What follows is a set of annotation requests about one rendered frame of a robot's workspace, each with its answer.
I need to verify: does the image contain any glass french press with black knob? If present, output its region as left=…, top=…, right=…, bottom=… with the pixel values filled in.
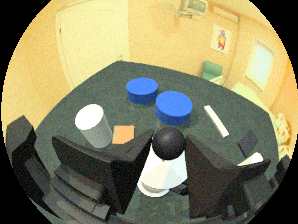
left=137, top=127, right=189, bottom=197

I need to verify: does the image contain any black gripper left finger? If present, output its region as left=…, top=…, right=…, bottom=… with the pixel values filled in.
left=52, top=128, right=154, bottom=214

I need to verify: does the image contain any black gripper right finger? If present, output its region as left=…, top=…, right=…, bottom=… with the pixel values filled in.
left=184, top=135, right=271, bottom=220

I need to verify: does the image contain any blue cylinder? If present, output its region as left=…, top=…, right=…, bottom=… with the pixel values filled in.
left=156, top=91, right=193, bottom=125
left=128, top=77, right=158, bottom=104

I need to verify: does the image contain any dark grey flat rectangular pad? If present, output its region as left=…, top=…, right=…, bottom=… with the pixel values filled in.
left=238, top=129, right=258, bottom=157

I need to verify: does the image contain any white flat bar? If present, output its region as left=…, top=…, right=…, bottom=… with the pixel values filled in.
left=204, top=105, right=229, bottom=137

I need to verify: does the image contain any orange cube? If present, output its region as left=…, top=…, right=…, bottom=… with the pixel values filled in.
left=113, top=125, right=136, bottom=148

